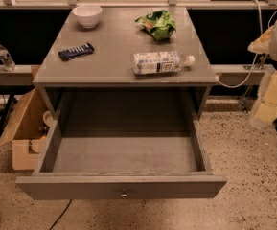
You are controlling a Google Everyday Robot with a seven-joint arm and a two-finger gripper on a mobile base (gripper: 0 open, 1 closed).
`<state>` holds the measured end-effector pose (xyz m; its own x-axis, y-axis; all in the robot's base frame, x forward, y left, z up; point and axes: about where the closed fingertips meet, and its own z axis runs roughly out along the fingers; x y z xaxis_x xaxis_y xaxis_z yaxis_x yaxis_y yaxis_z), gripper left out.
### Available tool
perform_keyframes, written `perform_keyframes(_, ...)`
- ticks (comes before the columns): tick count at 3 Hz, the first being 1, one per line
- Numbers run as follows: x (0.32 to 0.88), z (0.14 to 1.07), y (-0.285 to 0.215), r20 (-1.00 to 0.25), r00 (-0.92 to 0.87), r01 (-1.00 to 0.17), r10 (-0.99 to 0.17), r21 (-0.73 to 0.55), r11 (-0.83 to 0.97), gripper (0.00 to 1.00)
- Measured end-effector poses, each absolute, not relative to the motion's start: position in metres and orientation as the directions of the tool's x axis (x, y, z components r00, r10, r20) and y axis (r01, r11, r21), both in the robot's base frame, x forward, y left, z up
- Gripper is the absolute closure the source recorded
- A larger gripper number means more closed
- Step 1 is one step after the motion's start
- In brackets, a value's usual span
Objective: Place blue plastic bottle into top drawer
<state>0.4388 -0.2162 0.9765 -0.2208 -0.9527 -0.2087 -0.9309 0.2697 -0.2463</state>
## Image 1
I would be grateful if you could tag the white ceramic bowl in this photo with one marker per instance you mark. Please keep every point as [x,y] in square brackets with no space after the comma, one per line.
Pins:
[88,15]

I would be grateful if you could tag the grey side ledge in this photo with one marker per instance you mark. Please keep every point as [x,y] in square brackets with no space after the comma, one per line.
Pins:
[232,74]

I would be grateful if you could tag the cardboard box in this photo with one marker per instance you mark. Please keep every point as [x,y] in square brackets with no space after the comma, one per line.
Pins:
[24,131]

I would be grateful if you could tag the grey wooden cabinet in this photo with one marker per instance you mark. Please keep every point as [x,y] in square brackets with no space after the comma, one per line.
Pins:
[115,40]

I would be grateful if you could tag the open grey top drawer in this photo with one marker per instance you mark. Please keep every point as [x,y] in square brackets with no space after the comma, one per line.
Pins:
[102,142]

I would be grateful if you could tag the clear blue-label plastic bottle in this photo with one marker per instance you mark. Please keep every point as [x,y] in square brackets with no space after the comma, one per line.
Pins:
[161,62]

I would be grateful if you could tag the green chip bag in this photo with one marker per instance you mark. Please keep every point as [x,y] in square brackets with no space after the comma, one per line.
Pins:
[159,24]

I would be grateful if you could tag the white cup in box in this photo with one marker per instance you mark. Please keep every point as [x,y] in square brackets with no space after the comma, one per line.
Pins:
[47,118]

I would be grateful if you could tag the dark blue snack bar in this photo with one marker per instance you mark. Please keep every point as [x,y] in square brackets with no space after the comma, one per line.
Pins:
[76,52]

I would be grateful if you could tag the small clear water bottle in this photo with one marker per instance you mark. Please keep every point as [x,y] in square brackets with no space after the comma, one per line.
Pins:
[6,58]

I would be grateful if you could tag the metal drawer knob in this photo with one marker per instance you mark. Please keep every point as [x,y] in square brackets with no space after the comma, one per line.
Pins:
[124,194]

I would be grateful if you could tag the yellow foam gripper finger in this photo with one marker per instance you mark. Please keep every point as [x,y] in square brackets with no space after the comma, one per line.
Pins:
[264,110]

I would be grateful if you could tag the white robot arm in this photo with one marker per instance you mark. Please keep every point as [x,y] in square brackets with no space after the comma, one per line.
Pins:
[266,43]

